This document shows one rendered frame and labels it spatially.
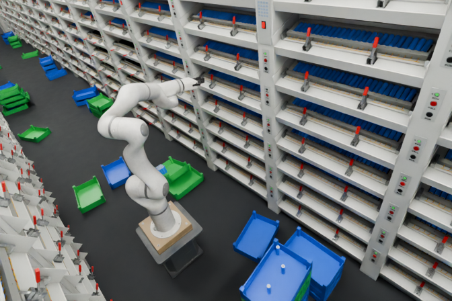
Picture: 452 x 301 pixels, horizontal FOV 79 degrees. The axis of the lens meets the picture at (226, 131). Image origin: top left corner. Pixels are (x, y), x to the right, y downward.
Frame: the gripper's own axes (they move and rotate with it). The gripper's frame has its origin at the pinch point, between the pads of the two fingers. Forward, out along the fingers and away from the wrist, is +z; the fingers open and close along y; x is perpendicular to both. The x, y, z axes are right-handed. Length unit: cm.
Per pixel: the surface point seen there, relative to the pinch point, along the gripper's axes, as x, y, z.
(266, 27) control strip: 38, 51, -2
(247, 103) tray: -7.7, 33.1, 8.8
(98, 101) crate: -83, -212, 5
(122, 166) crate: -106, -92, -25
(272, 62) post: 22, 53, 2
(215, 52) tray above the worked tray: 17.0, 3.8, 9.8
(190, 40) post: 21.3, -15.9, 5.3
